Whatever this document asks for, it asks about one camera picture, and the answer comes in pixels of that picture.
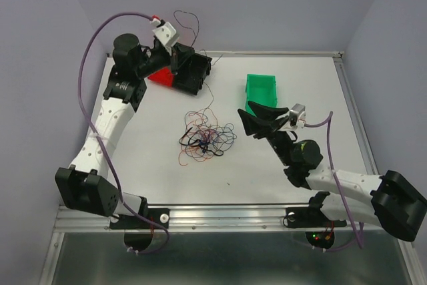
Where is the green plastic bin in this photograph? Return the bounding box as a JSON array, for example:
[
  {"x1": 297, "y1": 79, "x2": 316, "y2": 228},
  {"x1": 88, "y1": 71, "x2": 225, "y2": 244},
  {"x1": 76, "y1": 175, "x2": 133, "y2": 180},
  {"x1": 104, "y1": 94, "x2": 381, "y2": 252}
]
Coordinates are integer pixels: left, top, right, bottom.
[{"x1": 245, "y1": 74, "x2": 278, "y2": 115}]

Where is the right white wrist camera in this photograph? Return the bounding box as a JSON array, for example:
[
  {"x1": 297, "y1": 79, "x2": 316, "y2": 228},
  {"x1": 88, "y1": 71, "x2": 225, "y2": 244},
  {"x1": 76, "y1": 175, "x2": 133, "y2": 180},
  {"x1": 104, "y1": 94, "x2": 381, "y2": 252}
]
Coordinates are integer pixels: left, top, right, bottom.
[{"x1": 289, "y1": 103, "x2": 306, "y2": 130}]

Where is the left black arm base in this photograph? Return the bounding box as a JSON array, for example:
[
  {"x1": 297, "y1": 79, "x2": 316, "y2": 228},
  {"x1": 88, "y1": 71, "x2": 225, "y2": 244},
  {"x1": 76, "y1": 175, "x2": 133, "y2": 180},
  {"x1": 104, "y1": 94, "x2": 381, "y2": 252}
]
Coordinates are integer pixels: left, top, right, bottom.
[{"x1": 109, "y1": 198, "x2": 171, "y2": 231}]

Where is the wire bundle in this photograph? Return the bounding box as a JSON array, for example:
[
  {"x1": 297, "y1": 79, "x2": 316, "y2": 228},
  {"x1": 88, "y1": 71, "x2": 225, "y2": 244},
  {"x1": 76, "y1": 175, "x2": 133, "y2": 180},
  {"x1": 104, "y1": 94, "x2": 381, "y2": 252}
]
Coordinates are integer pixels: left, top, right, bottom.
[{"x1": 177, "y1": 106, "x2": 238, "y2": 167}]

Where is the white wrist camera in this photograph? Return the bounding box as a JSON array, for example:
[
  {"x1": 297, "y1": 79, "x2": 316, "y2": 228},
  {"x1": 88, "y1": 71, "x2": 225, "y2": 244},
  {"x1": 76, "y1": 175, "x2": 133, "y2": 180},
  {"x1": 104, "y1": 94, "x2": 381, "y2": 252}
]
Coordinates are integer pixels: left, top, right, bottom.
[
  {"x1": 153, "y1": 22, "x2": 179, "y2": 47},
  {"x1": 289, "y1": 103, "x2": 306, "y2": 130}
]

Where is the aluminium front rail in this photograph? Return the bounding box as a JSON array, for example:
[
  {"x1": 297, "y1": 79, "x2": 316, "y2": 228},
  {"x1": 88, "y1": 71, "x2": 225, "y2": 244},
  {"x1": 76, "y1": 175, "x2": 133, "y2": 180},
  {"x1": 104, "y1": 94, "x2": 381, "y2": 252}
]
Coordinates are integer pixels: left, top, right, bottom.
[{"x1": 53, "y1": 204, "x2": 309, "y2": 234}]

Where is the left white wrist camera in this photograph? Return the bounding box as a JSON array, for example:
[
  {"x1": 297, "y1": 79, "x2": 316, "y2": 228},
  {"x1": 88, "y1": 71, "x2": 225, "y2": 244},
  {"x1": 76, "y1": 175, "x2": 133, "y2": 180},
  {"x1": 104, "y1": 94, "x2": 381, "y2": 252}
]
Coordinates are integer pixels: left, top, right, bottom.
[{"x1": 153, "y1": 22, "x2": 179, "y2": 47}]

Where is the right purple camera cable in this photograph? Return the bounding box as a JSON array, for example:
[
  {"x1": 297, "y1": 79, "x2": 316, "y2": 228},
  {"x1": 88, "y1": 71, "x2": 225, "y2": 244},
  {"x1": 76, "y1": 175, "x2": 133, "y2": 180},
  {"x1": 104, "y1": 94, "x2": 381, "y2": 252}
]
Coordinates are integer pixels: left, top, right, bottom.
[{"x1": 303, "y1": 110, "x2": 365, "y2": 254}]

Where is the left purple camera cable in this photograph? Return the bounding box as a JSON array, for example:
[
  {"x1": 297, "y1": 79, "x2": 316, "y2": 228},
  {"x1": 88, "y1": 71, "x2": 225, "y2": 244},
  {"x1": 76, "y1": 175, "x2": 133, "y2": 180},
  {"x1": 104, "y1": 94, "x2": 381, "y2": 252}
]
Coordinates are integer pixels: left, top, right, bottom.
[{"x1": 78, "y1": 13, "x2": 171, "y2": 255}]

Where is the purple camera cable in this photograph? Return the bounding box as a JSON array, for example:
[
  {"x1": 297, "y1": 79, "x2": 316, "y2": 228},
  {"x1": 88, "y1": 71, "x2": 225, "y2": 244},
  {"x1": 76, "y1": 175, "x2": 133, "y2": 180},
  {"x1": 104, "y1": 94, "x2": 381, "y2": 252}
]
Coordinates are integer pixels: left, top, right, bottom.
[
  {"x1": 303, "y1": 110, "x2": 365, "y2": 254},
  {"x1": 78, "y1": 13, "x2": 171, "y2": 255}
]

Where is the black plastic bin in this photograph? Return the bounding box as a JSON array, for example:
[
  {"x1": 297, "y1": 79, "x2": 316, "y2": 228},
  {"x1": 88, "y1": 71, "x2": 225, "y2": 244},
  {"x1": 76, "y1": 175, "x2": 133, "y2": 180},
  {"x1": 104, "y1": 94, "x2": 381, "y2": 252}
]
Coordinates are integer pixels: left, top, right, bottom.
[{"x1": 172, "y1": 43, "x2": 212, "y2": 95}]

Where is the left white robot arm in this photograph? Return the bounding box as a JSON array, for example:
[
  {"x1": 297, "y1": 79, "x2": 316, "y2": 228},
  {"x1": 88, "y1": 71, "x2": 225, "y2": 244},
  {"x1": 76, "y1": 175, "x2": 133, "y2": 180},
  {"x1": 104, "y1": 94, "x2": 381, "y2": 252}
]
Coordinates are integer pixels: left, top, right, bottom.
[{"x1": 55, "y1": 33, "x2": 195, "y2": 228}]

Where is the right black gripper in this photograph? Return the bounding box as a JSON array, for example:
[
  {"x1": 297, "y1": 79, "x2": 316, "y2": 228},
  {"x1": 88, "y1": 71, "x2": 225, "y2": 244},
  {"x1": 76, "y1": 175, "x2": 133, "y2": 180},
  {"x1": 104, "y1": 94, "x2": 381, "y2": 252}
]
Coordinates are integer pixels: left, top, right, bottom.
[{"x1": 238, "y1": 99, "x2": 294, "y2": 166}]

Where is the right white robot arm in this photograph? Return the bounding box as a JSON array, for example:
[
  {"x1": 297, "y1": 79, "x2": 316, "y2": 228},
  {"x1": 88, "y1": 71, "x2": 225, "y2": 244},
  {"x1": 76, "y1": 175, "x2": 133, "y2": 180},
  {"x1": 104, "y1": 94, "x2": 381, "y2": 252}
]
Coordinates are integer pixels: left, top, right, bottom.
[{"x1": 238, "y1": 101, "x2": 426, "y2": 242}]

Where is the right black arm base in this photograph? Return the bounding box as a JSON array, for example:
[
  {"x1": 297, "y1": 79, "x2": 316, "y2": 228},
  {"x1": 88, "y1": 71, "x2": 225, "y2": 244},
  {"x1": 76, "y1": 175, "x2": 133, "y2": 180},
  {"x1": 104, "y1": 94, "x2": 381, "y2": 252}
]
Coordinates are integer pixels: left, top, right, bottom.
[{"x1": 282, "y1": 207, "x2": 347, "y2": 228}]

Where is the red plastic bin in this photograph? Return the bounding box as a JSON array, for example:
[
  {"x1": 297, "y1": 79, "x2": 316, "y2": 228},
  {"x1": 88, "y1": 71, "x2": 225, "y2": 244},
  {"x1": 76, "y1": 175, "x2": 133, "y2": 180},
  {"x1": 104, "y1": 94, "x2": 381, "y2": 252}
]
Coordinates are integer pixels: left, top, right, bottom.
[{"x1": 148, "y1": 67, "x2": 174, "y2": 87}]

